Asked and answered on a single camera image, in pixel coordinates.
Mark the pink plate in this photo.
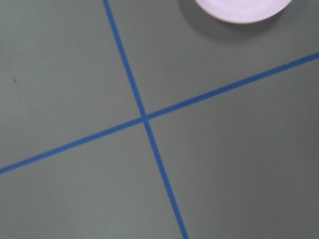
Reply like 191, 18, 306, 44
195, 0, 291, 24

